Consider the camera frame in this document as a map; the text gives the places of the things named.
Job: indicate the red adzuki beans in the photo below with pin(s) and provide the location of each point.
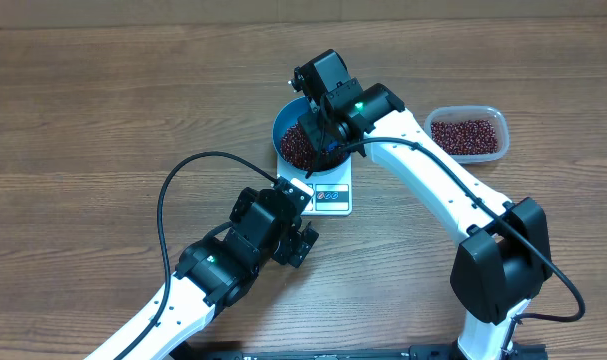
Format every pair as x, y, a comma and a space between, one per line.
471, 137

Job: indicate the blue plastic measuring scoop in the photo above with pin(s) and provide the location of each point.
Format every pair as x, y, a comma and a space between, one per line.
331, 147

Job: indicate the clear plastic container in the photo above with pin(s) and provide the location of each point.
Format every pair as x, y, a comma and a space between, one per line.
456, 114

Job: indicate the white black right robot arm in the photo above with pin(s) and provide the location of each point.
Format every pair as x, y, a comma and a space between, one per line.
502, 248

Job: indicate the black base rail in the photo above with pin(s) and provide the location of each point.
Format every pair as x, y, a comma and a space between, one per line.
416, 352

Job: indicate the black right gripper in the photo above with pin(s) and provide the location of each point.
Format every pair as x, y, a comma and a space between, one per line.
319, 127

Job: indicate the teal blue bowl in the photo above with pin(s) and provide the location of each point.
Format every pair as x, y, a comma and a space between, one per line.
286, 118

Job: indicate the white digital kitchen scale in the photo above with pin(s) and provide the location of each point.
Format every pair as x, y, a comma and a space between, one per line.
333, 192

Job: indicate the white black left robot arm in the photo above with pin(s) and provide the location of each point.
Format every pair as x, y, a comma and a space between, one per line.
214, 273

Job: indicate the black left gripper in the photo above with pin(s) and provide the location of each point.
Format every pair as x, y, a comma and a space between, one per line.
297, 246

